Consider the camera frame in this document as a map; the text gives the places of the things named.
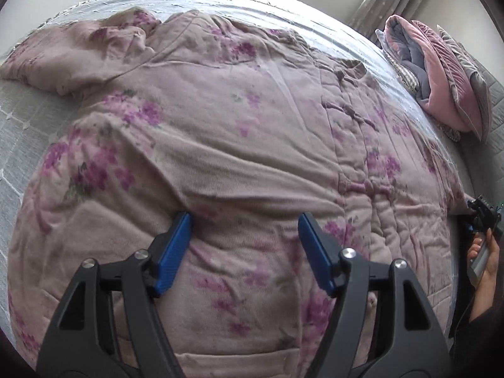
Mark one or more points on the pink floral quilted jacket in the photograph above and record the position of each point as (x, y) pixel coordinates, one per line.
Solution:
(236, 165)

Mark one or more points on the person's right hand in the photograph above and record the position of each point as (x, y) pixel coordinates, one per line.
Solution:
(485, 292)

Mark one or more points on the grey white quilted bedspread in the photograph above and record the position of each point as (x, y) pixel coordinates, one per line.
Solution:
(35, 118)

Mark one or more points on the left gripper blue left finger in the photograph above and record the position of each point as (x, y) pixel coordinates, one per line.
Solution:
(107, 325)

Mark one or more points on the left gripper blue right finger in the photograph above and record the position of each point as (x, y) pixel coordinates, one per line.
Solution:
(382, 324)

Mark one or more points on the pink folded blanket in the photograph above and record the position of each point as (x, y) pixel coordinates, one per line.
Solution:
(408, 46)

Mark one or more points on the pink grey pleated pillow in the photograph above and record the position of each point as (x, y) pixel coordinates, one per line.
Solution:
(461, 99)

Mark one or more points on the person's right forearm dark sleeve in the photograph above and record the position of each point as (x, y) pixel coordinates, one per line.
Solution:
(478, 349)

